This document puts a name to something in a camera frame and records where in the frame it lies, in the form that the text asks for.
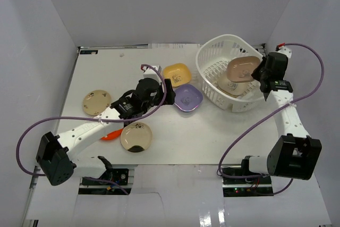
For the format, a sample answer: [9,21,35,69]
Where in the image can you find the yellow square plate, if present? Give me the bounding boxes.
[163,63,192,88]

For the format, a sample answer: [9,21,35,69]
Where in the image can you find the white plastic basket bin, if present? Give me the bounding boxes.
[195,34,265,113]

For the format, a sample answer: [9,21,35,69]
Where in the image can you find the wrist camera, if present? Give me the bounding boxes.
[276,46,292,59]
[141,64,162,80]

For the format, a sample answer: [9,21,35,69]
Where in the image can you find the purple square panda plate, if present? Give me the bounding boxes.
[174,84,203,112]

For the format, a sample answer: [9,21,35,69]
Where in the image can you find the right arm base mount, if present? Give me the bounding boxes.
[217,170,274,198]

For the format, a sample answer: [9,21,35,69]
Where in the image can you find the cream round plate black mound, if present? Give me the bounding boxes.
[120,122,152,153]

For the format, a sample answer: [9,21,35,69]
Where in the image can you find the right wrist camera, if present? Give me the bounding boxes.
[276,46,292,59]

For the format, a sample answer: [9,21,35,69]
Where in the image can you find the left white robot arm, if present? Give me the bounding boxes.
[36,78,175,186]

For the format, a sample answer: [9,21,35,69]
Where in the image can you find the brown square panda plate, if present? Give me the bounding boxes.
[226,56,261,83]

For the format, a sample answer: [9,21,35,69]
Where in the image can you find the orange round plate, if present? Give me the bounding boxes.
[101,129,123,141]

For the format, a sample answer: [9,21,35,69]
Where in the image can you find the cream round flower plate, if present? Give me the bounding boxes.
[82,90,112,116]

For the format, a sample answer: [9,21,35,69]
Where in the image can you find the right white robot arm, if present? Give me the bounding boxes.
[240,52,322,184]

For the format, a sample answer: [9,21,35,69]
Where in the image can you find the cream square panda plate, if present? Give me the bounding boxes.
[217,76,248,97]

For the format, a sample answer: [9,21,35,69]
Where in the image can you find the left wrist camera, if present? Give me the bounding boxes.
[141,64,162,80]

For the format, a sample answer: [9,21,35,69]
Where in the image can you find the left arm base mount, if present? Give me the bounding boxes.
[80,168,130,188]

